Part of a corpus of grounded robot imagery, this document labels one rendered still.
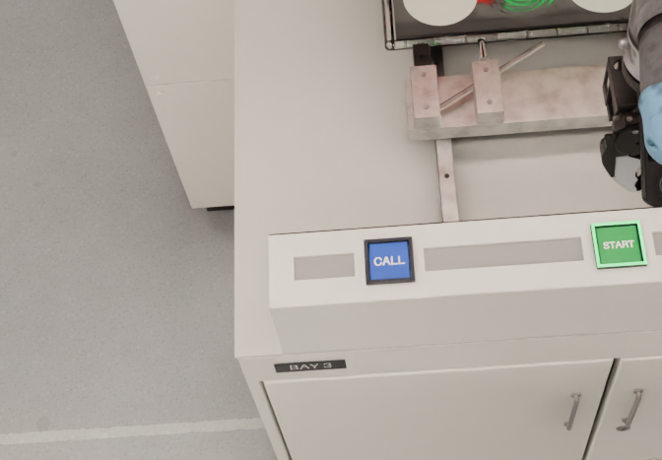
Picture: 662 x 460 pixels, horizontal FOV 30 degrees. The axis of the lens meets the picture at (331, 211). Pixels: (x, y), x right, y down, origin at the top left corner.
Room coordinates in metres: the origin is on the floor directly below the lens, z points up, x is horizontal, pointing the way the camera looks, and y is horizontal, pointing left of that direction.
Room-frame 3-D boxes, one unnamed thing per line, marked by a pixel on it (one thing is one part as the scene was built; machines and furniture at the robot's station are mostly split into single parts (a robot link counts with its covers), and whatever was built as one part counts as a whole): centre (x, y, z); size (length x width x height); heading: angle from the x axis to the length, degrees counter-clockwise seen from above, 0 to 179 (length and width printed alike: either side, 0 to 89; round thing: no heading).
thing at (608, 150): (0.59, -0.29, 1.18); 0.05 x 0.02 x 0.09; 83
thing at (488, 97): (0.87, -0.22, 0.89); 0.08 x 0.03 x 0.03; 174
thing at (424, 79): (0.88, -0.15, 0.89); 0.08 x 0.03 x 0.03; 174
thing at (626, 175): (0.61, -0.30, 1.14); 0.06 x 0.03 x 0.09; 173
